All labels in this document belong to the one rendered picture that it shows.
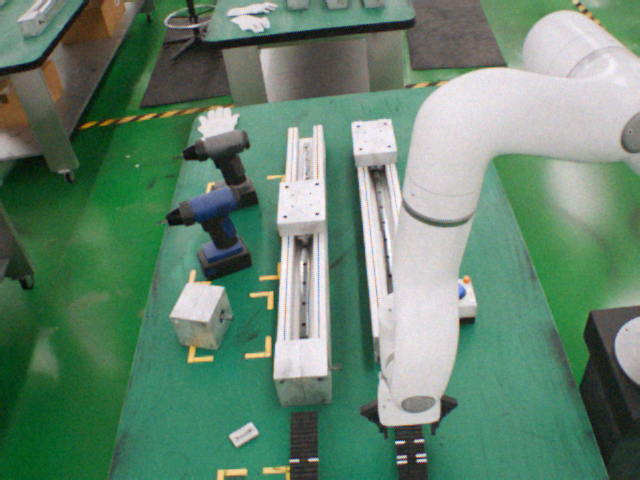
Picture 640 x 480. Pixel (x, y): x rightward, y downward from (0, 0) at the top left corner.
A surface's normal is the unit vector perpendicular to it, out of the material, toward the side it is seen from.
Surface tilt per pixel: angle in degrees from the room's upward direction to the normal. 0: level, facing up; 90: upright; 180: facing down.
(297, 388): 90
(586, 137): 94
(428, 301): 48
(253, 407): 0
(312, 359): 0
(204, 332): 90
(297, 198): 0
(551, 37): 42
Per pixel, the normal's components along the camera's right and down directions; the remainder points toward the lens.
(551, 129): -0.52, 0.62
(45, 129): 0.03, 0.66
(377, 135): -0.11, -0.74
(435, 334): 0.08, -0.02
